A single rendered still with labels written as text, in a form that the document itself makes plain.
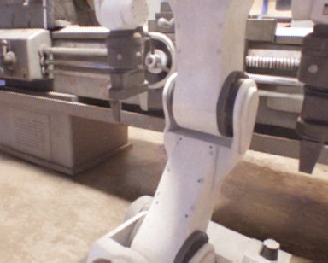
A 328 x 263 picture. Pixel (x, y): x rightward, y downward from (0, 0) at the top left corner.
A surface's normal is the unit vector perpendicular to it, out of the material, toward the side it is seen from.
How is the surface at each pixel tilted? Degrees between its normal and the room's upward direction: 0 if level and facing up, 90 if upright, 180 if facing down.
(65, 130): 90
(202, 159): 60
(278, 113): 90
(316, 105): 101
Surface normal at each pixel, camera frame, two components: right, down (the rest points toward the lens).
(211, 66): -0.60, 0.34
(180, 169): -0.48, -0.33
